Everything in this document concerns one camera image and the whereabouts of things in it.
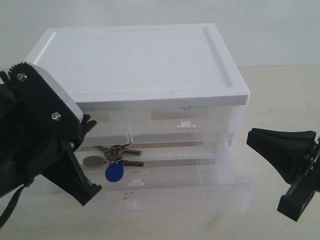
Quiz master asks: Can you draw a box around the top left clear drawer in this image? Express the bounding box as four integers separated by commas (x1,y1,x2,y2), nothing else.
82,110,129,147

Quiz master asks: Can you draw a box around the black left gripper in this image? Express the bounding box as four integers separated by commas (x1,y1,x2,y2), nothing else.
0,62,102,206

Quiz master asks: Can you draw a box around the key bunch with blue fob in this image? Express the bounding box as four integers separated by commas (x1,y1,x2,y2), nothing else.
82,144,145,183

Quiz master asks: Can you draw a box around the wide clear drawer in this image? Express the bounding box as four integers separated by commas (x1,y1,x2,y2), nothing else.
76,140,255,215
124,169,154,187

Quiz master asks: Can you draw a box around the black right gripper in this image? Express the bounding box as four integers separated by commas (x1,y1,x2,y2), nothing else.
246,128,320,222

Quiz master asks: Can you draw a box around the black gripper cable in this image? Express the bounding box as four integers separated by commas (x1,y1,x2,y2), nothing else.
0,184,26,221

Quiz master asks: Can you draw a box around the top right clear drawer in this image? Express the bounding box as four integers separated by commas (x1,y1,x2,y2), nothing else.
127,105,246,144

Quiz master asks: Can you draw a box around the white translucent drawer cabinet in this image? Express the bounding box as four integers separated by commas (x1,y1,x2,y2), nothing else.
25,23,250,146

